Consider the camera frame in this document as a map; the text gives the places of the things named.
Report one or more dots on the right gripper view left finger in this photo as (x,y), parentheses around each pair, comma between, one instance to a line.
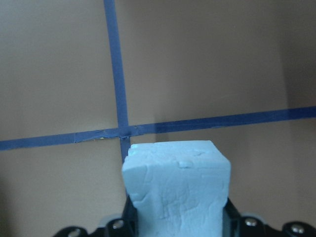
(124,226)

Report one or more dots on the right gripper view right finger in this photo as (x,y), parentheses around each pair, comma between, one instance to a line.
(237,225)

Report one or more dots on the light blue foam block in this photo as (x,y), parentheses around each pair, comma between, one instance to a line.
(178,188)

